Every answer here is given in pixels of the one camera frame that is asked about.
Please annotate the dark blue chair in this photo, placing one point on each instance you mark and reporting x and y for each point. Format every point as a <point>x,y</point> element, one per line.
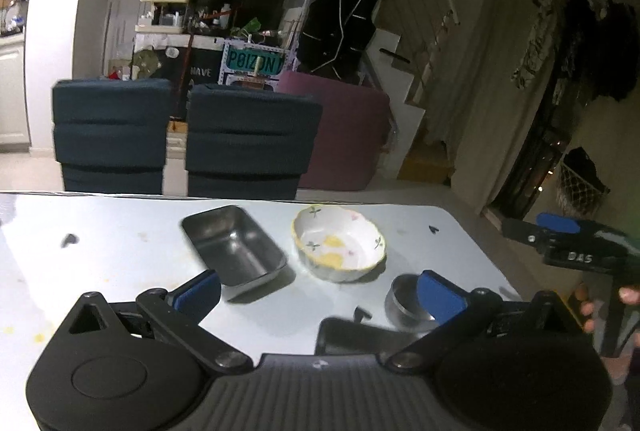
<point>250,146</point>
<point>110,136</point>

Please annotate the person's right hand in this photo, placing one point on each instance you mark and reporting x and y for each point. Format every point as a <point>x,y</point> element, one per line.
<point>586,311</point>

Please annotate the white curtain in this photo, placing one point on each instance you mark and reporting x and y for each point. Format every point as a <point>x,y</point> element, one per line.
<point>480,71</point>

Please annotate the white kitchen cabinet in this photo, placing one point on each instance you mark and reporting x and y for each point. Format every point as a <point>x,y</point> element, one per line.
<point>12,96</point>

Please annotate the round steel bowl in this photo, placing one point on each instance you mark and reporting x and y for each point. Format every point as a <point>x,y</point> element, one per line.
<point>402,303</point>

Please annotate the white shelf cart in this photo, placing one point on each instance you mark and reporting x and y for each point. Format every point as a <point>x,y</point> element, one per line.
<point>160,31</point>

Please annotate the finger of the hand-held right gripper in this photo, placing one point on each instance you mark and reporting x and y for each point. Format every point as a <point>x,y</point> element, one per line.
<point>560,223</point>
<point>525,235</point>

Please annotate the teal sign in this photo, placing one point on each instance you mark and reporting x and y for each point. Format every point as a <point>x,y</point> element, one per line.
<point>252,61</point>

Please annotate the pink chair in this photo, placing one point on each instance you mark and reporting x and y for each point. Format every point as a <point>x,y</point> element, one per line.
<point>345,131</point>

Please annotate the white floral bowl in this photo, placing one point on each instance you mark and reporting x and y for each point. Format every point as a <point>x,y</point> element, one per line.
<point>340,241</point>

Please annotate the yellow box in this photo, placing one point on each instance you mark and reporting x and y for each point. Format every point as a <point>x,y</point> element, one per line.
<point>425,163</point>

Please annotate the dark floral curtain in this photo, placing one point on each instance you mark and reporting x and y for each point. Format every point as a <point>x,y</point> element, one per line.
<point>585,36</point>

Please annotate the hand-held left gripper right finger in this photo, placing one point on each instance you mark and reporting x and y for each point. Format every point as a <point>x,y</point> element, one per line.
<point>440,298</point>

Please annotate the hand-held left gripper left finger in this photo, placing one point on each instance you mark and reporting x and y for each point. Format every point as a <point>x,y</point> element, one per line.
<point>197,295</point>

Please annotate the black vest with white trim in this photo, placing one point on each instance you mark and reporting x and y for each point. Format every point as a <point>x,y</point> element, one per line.
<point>340,26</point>

